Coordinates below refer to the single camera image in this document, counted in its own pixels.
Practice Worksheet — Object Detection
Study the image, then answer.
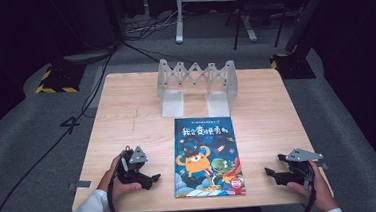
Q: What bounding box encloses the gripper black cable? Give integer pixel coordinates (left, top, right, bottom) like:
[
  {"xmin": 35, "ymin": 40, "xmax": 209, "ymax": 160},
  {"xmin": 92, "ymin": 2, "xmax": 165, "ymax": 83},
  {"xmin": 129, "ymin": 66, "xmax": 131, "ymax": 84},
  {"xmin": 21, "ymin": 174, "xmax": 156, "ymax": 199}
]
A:
[
  {"xmin": 288, "ymin": 161, "xmax": 320, "ymax": 212},
  {"xmin": 105, "ymin": 164, "xmax": 122, "ymax": 212}
]

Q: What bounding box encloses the black chair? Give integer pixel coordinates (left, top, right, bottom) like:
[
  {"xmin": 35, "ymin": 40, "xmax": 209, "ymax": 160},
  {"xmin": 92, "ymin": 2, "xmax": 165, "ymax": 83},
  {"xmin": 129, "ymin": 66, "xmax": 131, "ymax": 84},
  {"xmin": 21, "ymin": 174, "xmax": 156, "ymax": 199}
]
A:
[{"xmin": 223, "ymin": 0, "xmax": 290, "ymax": 52}]

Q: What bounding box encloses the yellow black striped stand base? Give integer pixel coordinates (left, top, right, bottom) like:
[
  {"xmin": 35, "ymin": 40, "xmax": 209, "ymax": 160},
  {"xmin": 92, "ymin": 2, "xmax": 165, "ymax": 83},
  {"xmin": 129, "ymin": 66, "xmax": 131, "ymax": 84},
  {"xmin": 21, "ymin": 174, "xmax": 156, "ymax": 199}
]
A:
[
  {"xmin": 269, "ymin": 50, "xmax": 317, "ymax": 82},
  {"xmin": 33, "ymin": 62, "xmax": 89, "ymax": 97}
]

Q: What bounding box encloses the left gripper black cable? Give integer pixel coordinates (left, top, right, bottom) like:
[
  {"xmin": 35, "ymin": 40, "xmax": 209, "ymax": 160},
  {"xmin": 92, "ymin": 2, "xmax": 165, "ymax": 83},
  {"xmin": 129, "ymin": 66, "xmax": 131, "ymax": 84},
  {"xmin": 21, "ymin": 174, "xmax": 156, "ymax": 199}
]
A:
[{"xmin": 105, "ymin": 164, "xmax": 122, "ymax": 212}]

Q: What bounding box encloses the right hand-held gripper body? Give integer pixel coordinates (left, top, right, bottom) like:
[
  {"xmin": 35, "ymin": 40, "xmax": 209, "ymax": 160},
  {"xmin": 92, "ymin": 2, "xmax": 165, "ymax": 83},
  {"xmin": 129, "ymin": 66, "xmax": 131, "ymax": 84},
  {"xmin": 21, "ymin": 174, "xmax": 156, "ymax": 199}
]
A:
[{"xmin": 280, "ymin": 145, "xmax": 330, "ymax": 191}]

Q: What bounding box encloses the blue cartoon picture book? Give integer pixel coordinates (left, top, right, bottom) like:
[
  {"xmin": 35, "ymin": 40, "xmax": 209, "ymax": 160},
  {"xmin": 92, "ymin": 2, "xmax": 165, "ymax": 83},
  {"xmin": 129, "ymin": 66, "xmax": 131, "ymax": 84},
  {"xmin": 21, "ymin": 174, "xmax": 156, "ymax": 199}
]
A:
[{"xmin": 168, "ymin": 113, "xmax": 247, "ymax": 200}]

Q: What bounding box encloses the long black floor cable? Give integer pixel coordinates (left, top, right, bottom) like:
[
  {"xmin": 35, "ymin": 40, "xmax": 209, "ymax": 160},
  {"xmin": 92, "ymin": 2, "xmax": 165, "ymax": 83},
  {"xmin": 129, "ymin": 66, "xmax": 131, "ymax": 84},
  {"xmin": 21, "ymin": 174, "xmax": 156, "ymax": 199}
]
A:
[{"xmin": 0, "ymin": 40, "xmax": 131, "ymax": 212}]

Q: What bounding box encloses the person's left hand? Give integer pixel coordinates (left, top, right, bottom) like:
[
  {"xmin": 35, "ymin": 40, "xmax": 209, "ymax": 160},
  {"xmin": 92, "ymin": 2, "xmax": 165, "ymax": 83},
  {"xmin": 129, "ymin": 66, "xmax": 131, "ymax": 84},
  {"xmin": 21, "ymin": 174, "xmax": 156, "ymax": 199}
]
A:
[{"xmin": 94, "ymin": 151, "xmax": 143, "ymax": 204}]

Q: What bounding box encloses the person's right hand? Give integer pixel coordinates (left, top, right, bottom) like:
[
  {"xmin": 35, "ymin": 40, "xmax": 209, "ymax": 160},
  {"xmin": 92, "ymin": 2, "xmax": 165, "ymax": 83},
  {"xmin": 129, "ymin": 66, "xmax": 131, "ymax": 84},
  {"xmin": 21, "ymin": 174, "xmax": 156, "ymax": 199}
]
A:
[{"xmin": 284, "ymin": 158, "xmax": 341, "ymax": 212}]

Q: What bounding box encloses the black slanted stand pole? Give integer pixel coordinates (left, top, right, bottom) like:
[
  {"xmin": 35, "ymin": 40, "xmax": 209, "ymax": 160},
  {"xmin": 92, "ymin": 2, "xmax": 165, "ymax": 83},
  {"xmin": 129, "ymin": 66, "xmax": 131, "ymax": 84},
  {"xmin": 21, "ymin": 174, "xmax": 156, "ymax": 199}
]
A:
[{"xmin": 281, "ymin": 0, "xmax": 339, "ymax": 54}]

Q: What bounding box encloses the white desk frame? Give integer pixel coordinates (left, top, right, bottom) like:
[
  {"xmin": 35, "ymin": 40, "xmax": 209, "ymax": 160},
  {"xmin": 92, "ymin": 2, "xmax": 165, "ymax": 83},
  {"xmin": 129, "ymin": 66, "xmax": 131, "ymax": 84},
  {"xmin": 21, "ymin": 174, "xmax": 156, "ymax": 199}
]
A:
[{"xmin": 172, "ymin": 0, "xmax": 259, "ymax": 48}]

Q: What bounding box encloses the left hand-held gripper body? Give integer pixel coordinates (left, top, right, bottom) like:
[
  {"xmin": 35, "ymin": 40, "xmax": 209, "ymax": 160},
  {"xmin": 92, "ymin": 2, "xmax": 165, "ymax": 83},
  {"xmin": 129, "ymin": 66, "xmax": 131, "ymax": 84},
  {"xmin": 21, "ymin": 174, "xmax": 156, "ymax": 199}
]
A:
[{"xmin": 115, "ymin": 143, "xmax": 152, "ymax": 191}]

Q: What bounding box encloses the clear expandable bookend rack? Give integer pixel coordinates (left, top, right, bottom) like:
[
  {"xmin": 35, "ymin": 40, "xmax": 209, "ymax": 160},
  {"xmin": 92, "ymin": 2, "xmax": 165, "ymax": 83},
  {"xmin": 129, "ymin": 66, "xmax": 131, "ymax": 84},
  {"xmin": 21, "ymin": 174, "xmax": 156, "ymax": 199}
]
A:
[{"xmin": 154, "ymin": 52, "xmax": 242, "ymax": 123}]

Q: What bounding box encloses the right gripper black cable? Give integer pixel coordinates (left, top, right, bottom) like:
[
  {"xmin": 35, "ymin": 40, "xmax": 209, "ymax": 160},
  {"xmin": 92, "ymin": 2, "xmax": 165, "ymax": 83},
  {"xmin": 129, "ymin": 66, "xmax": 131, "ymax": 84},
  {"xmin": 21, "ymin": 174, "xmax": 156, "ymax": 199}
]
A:
[{"xmin": 288, "ymin": 161, "xmax": 320, "ymax": 212}]

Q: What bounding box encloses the tangle of floor cables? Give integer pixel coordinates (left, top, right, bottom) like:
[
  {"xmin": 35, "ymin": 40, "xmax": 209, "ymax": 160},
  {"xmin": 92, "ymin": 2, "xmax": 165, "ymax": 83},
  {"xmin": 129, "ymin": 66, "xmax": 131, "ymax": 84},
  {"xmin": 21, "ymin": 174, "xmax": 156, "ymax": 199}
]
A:
[{"xmin": 122, "ymin": 9, "xmax": 185, "ymax": 42}]

